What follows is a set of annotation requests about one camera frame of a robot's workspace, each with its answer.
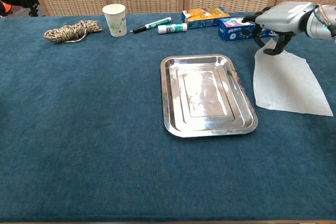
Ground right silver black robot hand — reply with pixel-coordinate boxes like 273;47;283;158
241;1;316;56

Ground white paper sheet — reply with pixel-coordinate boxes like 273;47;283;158
253;37;334;117

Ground silver metal tray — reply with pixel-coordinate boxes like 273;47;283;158
160;54;259;138

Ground blue cookie box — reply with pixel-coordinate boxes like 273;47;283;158
218;17;279;42

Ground orange snack box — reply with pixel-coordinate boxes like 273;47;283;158
181;6;231;30

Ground white green glue stick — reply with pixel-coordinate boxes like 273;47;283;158
157;23;188;35

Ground white marker with black cap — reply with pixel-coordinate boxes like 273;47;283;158
130;17;172;35

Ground white paper cup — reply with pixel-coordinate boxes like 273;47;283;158
102;3;128;38

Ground blue felt table cover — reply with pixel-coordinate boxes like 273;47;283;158
0;11;336;222

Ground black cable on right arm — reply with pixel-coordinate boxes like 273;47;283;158
313;4;336;39

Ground coiled beige rope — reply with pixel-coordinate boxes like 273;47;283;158
43;19;103;44

